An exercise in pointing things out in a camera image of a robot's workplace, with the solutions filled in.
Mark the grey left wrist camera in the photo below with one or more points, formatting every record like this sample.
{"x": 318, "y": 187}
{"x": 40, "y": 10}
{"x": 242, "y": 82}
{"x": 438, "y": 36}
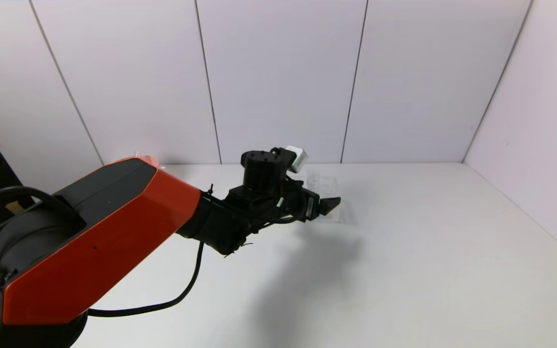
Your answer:
{"x": 299, "y": 158}

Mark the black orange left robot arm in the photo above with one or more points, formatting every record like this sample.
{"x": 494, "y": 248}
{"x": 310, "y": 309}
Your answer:
{"x": 104, "y": 232}

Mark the pink bowl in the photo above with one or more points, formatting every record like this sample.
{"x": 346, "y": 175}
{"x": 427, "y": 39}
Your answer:
{"x": 150, "y": 160}

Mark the clear acrylic test tube rack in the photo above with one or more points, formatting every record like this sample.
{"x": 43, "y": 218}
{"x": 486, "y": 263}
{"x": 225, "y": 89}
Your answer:
{"x": 329, "y": 186}

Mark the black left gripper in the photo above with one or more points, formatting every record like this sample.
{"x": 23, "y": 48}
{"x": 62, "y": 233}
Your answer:
{"x": 313, "y": 207}

